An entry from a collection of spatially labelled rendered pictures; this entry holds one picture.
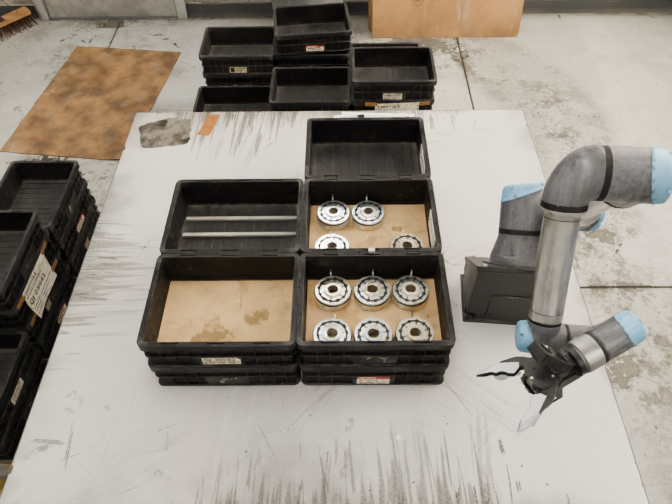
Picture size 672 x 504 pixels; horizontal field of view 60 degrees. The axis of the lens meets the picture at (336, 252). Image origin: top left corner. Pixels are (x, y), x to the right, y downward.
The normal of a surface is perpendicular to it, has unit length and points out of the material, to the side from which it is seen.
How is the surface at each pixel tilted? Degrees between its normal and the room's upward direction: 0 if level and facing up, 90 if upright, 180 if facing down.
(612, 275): 0
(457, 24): 72
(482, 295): 90
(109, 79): 0
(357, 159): 0
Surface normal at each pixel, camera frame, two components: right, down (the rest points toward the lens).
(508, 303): -0.09, 0.77
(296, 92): -0.01, -0.63
